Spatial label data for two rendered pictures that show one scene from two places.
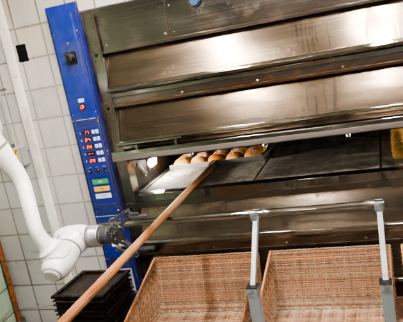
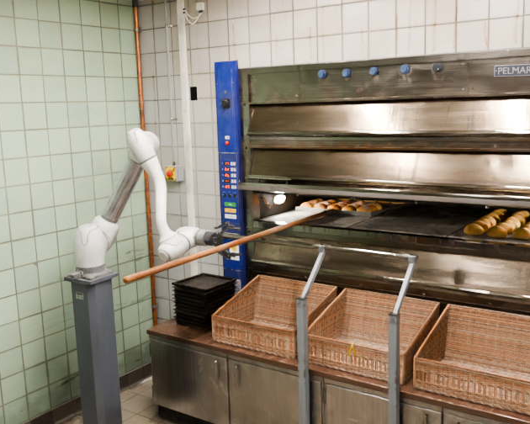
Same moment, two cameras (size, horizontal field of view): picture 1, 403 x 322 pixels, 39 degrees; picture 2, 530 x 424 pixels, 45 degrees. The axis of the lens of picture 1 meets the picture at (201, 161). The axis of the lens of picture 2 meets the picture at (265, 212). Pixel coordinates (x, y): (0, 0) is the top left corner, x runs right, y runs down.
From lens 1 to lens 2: 1.19 m
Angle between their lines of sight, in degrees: 15
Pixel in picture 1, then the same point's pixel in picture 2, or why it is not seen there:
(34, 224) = (161, 217)
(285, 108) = (375, 172)
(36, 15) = (209, 66)
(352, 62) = (431, 143)
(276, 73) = (373, 141)
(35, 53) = (202, 95)
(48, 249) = (166, 236)
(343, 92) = (421, 167)
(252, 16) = (362, 92)
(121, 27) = (266, 86)
